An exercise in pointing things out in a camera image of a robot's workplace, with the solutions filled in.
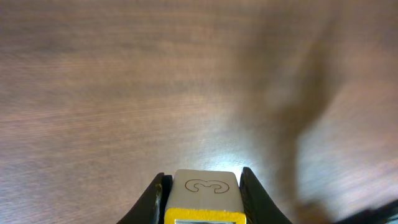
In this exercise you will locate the yellow block letter C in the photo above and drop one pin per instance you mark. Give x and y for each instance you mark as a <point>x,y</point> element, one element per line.
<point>202,196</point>

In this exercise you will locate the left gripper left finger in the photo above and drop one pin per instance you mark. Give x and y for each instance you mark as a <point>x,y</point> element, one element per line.
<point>150,207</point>

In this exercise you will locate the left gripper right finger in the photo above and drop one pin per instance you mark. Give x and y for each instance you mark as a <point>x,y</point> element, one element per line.
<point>258,206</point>

